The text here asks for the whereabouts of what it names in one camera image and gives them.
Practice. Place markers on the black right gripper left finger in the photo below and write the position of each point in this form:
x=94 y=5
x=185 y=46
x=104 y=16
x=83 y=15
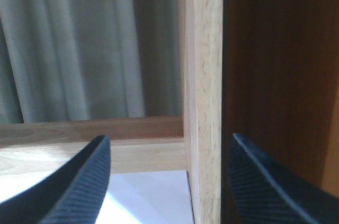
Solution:
x=72 y=194

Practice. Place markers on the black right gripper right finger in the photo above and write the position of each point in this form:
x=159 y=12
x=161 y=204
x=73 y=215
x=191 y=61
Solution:
x=265 y=191

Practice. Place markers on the white paper sheet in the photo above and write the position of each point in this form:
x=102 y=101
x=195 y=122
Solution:
x=147 y=197

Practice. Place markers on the wooden shelf unit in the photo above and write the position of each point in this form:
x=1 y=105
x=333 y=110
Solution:
x=267 y=69

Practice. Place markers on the grey-green curtain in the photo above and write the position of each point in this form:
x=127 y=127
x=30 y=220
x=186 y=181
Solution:
x=88 y=59

